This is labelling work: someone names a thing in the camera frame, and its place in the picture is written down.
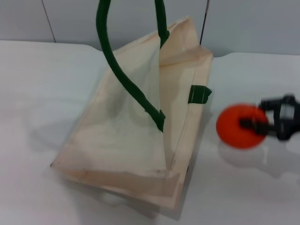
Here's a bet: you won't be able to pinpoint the orange fruit with stem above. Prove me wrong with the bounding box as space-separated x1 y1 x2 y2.
216 102 270 150

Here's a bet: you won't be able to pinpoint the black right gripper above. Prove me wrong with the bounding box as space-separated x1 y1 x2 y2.
239 93 300 142

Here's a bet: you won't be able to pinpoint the white canvas handbag green handles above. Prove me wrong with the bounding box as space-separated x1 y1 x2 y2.
50 0 214 210

